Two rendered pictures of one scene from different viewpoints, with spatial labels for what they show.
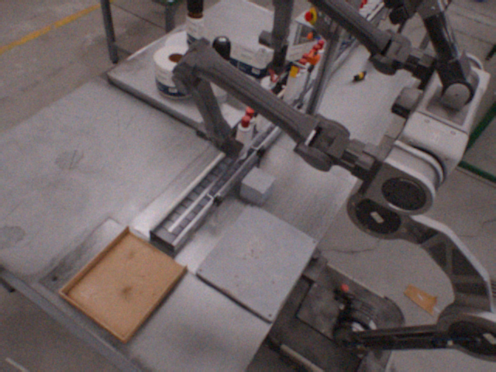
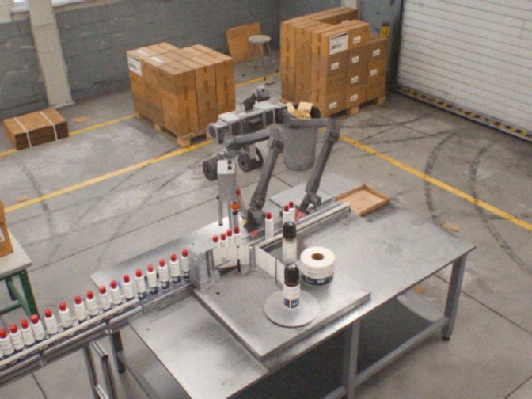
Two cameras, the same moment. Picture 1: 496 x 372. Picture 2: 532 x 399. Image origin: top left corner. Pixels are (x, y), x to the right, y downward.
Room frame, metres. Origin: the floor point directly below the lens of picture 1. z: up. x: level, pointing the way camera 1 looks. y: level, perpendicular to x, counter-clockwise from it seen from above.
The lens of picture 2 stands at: (4.11, 1.59, 3.18)
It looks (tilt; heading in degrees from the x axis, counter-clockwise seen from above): 31 degrees down; 211
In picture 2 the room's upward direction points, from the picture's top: 2 degrees counter-clockwise
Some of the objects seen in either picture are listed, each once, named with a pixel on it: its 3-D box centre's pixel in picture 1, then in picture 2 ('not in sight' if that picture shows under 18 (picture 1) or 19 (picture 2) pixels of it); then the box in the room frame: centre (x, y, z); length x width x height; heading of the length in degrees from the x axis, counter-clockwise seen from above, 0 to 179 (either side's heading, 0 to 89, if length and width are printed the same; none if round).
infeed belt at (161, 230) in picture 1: (275, 117); (252, 249); (1.43, -0.07, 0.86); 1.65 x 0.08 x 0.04; 157
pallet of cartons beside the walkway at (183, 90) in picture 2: not in sight; (181, 89); (-1.50, -2.81, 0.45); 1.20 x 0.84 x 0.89; 68
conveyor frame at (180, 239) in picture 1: (275, 118); (252, 250); (1.43, -0.07, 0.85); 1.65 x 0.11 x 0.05; 157
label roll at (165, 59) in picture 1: (177, 71); (317, 266); (1.50, 0.42, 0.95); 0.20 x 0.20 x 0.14
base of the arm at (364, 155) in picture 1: (362, 160); (285, 115); (0.64, -0.24, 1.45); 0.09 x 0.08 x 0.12; 157
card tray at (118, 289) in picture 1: (126, 279); (362, 199); (0.51, 0.32, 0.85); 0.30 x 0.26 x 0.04; 157
